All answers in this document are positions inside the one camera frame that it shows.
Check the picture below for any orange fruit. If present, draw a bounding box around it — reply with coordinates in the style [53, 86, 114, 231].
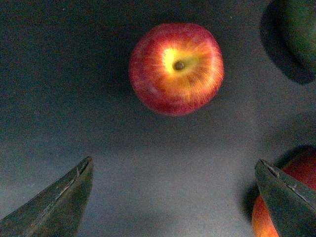
[251, 148, 316, 237]

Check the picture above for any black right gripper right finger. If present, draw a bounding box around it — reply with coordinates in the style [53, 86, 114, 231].
[255, 159, 316, 237]

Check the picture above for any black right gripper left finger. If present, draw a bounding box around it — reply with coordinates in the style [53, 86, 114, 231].
[0, 157, 93, 237]

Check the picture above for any red yellow apple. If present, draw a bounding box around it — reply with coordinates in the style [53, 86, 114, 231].
[128, 23, 224, 116]

